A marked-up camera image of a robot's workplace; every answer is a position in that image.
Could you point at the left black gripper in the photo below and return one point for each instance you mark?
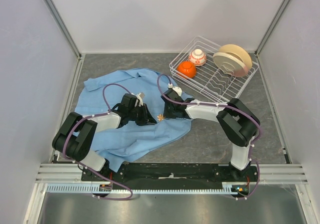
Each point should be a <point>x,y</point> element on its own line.
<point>147,118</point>

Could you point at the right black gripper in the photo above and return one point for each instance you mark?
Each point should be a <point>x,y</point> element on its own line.
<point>167,114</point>

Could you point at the red gold leaf brooch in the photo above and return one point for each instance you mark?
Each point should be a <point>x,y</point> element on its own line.
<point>160,117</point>

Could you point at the light blue button shirt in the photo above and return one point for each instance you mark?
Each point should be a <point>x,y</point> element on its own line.
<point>131,141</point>

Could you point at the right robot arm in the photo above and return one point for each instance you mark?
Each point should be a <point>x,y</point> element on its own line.
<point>239,124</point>

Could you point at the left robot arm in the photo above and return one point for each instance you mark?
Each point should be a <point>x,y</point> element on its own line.
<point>75,136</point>

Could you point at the orange bowl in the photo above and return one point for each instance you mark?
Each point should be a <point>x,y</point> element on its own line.
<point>186,69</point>

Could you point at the white red patterned bowl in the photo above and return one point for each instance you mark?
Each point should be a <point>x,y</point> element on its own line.
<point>197,57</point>

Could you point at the beige plate front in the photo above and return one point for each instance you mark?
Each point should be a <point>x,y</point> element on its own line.
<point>230,65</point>

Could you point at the tan plate rear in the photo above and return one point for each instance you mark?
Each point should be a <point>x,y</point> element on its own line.
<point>237,52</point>

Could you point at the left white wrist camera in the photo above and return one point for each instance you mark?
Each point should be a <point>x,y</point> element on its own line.
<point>139,99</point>

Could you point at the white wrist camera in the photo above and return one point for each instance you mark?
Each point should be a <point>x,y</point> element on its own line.
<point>177,89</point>
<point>139,99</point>

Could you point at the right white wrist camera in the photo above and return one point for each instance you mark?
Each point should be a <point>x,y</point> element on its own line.
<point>177,89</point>

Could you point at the white wire dish rack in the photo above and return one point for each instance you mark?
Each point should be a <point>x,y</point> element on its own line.
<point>209,80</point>

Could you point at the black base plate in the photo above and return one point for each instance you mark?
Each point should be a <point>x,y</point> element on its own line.
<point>175,175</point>

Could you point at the aluminium front rail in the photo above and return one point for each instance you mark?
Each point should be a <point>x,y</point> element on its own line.
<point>269,174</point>

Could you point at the slotted cable duct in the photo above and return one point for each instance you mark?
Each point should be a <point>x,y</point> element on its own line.
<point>223,189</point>

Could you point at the left aluminium frame post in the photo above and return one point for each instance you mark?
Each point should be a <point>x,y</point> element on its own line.
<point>62,26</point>

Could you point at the aluminium frame post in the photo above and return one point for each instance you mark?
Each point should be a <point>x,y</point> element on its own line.
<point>275,20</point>
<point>62,26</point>

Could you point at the right aluminium frame post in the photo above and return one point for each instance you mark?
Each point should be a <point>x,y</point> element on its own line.
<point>275,20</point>

